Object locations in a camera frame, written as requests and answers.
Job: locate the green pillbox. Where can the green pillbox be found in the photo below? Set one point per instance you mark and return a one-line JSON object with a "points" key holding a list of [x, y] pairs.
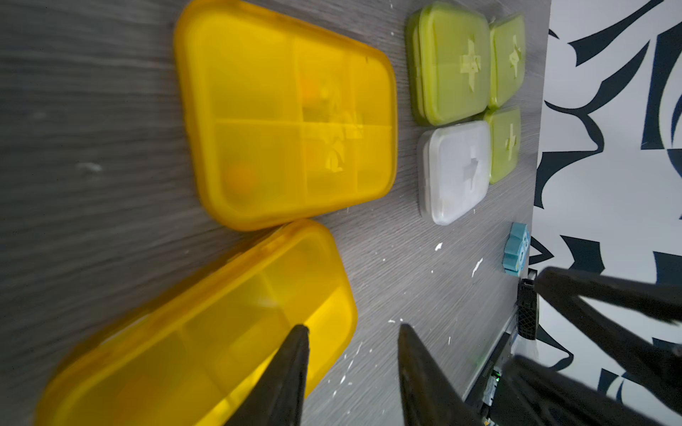
{"points": [[507, 59], [448, 51], [505, 134]]}

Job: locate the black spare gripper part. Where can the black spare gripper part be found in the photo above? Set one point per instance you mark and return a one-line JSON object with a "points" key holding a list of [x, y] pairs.
{"points": [[527, 315]]}

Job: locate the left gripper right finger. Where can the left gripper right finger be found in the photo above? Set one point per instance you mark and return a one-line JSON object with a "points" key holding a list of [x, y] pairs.
{"points": [[427, 397]]}

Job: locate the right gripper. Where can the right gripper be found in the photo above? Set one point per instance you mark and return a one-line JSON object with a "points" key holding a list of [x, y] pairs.
{"points": [[531, 394]]}

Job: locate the clear lid pillbox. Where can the clear lid pillbox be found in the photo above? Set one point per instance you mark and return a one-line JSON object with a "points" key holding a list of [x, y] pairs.
{"points": [[454, 165]]}

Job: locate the yellow pillbox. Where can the yellow pillbox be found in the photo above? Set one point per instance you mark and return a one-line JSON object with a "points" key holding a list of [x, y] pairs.
{"points": [[285, 120], [194, 355]]}

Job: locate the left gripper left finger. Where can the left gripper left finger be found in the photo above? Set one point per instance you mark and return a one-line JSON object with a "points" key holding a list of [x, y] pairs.
{"points": [[279, 395]]}

